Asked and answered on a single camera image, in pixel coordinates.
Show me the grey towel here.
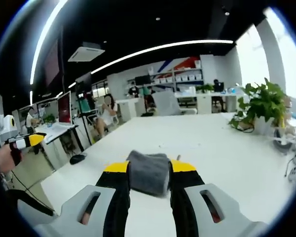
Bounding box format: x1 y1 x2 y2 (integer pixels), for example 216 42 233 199
126 150 173 198

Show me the small green plant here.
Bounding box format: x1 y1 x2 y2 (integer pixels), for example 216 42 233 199
43 113 56 125

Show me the white office chair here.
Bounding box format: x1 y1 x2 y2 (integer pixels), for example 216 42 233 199
152 91 197 116

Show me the green potted plant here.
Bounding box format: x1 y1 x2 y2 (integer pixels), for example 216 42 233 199
228 78 289 135

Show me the computer monitor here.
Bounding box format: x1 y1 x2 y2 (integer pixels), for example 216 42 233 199
57 90 73 124

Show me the ceiling air conditioner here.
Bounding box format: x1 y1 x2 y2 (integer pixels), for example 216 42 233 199
67 41 106 63

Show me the black computer mouse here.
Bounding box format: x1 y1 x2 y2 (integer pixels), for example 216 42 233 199
69 154 86 165

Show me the black cable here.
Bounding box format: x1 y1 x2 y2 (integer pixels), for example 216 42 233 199
0 170 56 217

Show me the white desk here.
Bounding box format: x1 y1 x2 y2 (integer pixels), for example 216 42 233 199
34 123 92 171

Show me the person's left hand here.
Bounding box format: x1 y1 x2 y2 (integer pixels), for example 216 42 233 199
0 143 16 173

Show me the white storage shelf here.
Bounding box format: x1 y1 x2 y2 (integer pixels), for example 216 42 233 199
127 60 204 93

